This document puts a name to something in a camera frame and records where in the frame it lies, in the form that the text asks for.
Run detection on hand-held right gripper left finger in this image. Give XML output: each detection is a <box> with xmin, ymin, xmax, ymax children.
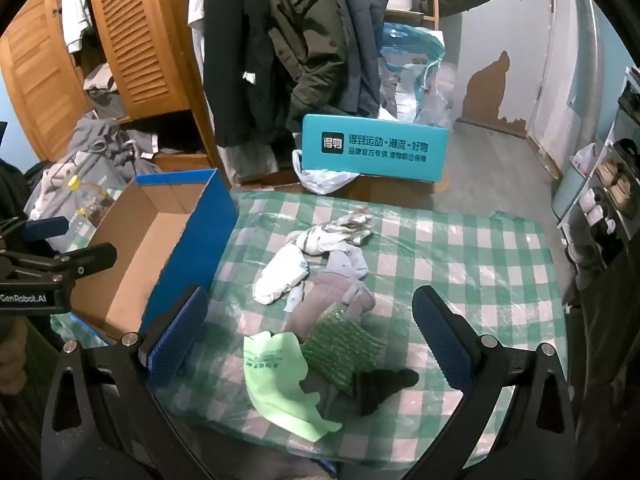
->
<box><xmin>40</xmin><ymin>285</ymin><xmax>216</xmax><ymax>480</ymax></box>

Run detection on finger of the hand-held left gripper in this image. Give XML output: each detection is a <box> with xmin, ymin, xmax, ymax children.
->
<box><xmin>30</xmin><ymin>243</ymin><xmax>118</xmax><ymax>282</ymax></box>
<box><xmin>22</xmin><ymin>216</ymin><xmax>69</xmax><ymax>242</ymax></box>

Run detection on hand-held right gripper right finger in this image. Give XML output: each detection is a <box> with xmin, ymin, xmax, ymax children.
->
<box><xmin>411</xmin><ymin>285</ymin><xmax>578</xmax><ymax>480</ymax></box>

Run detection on blue cardboard box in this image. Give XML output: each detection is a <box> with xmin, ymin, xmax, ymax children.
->
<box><xmin>70</xmin><ymin>169</ymin><xmax>240</xmax><ymax>347</ymax></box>

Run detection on black sock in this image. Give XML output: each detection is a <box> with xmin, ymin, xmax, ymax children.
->
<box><xmin>352</xmin><ymin>367</ymin><xmax>420</xmax><ymax>417</ymax></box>

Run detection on green bubble wrap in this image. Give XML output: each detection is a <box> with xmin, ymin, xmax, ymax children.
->
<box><xmin>300</xmin><ymin>305</ymin><xmax>389</xmax><ymax>396</ymax></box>

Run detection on light green cloth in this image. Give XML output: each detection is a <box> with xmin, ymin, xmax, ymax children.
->
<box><xmin>243</xmin><ymin>331</ymin><xmax>343</xmax><ymax>442</ymax></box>

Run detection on person's left hand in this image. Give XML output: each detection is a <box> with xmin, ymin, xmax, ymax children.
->
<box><xmin>0</xmin><ymin>317</ymin><xmax>29</xmax><ymax>361</ymax></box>

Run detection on bottle with yellow cap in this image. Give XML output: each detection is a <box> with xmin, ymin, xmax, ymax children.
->
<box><xmin>66</xmin><ymin>175</ymin><xmax>127</xmax><ymax>227</ymax></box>

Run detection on grey printed bag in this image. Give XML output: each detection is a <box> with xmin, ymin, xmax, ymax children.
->
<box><xmin>30</xmin><ymin>152</ymin><xmax>137</xmax><ymax>256</ymax></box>

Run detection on green checked plastic tablecloth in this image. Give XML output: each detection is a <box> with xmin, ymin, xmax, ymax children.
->
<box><xmin>150</xmin><ymin>190</ymin><xmax>568</xmax><ymax>466</ymax></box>

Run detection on pile of grey clothes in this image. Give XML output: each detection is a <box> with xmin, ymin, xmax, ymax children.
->
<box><xmin>25</xmin><ymin>62</ymin><xmax>162</xmax><ymax>221</ymax></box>

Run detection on taupe sock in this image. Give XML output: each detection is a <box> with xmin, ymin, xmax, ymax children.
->
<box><xmin>290</xmin><ymin>270</ymin><xmax>377</xmax><ymax>342</ymax></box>

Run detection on wooden wardrobe base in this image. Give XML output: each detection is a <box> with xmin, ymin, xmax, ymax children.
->
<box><xmin>150</xmin><ymin>151</ymin><xmax>213</xmax><ymax>175</ymax></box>

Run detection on wooden louvered wardrobe door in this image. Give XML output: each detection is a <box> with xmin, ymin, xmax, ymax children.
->
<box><xmin>85</xmin><ymin>0</ymin><xmax>222</xmax><ymax>171</ymax></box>
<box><xmin>0</xmin><ymin>0</ymin><xmax>96</xmax><ymax>161</ymax></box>

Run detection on white patterned sock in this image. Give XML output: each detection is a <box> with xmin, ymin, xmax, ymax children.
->
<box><xmin>292</xmin><ymin>212</ymin><xmax>376</xmax><ymax>257</ymax></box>

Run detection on brown cardboard box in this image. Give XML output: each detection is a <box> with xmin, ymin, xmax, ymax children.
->
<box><xmin>237</xmin><ymin>165</ymin><xmax>443</xmax><ymax>202</ymax></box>

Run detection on light blue panel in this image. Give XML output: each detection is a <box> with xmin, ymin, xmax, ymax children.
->
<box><xmin>550</xmin><ymin>160</ymin><xmax>592</xmax><ymax>222</ymax></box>

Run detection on white garment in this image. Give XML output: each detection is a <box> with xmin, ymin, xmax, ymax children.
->
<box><xmin>216</xmin><ymin>127</ymin><xmax>302</xmax><ymax>187</ymax></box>

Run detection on white plastic bag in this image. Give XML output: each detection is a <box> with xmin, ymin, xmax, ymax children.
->
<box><xmin>291</xmin><ymin>149</ymin><xmax>362</xmax><ymax>196</ymax></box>

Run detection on white shoes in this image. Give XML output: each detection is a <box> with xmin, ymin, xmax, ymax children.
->
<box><xmin>579</xmin><ymin>187</ymin><xmax>619</xmax><ymax>227</ymax></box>

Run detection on teal printed box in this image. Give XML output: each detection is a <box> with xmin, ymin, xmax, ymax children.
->
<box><xmin>301</xmin><ymin>113</ymin><xmax>449</xmax><ymax>183</ymax></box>

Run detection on white hanging shirt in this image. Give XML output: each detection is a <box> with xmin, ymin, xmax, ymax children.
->
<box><xmin>59</xmin><ymin>0</ymin><xmax>97</xmax><ymax>56</ymax></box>

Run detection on brown shoes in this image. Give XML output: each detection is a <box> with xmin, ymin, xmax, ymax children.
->
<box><xmin>597</xmin><ymin>157</ymin><xmax>634</xmax><ymax>209</ymax></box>

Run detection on black hanging coat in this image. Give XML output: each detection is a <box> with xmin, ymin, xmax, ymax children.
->
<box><xmin>202</xmin><ymin>0</ymin><xmax>282</xmax><ymax>148</ymax></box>

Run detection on blue clear plastic bag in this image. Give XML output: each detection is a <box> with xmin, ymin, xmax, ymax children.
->
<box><xmin>377</xmin><ymin>22</ymin><xmax>457</xmax><ymax>128</ymax></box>

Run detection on shoe rack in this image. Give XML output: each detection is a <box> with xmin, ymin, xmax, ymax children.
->
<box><xmin>555</xmin><ymin>67</ymin><xmax>640</xmax><ymax>283</ymax></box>

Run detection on dark blue hanging jacket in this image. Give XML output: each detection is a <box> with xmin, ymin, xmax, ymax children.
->
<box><xmin>320</xmin><ymin>0</ymin><xmax>392</xmax><ymax>117</ymax></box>

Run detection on olive green hanging jacket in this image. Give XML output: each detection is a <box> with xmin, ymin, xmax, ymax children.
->
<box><xmin>264</xmin><ymin>0</ymin><xmax>351</xmax><ymax>118</ymax></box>

